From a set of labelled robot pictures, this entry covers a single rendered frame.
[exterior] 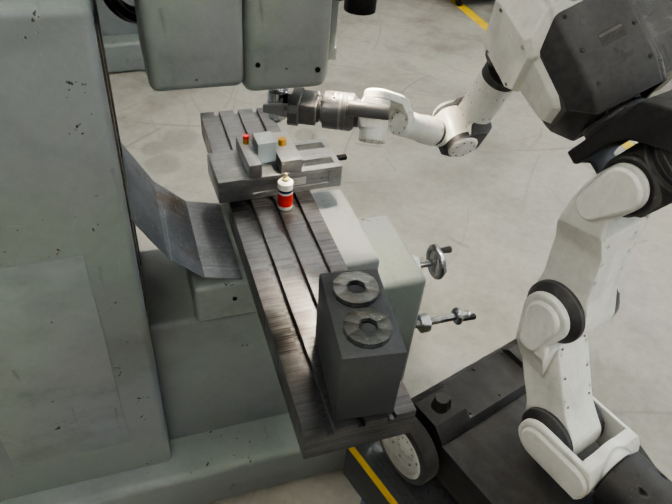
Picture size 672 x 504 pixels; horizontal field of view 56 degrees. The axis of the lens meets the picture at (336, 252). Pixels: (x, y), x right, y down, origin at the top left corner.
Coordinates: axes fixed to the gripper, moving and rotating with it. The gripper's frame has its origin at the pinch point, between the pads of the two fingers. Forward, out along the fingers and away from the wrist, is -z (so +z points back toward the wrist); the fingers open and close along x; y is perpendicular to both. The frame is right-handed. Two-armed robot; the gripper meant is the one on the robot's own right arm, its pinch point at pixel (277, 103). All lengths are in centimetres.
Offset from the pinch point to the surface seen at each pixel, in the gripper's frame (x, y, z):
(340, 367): 62, 16, 23
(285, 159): -8.4, 20.8, 0.5
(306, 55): 7.6, -16.1, 7.4
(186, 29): 19.7, -24.0, -13.7
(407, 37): -356, 124, 36
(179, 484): 43, 105, -21
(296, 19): 8.6, -23.8, 5.3
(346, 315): 53, 12, 23
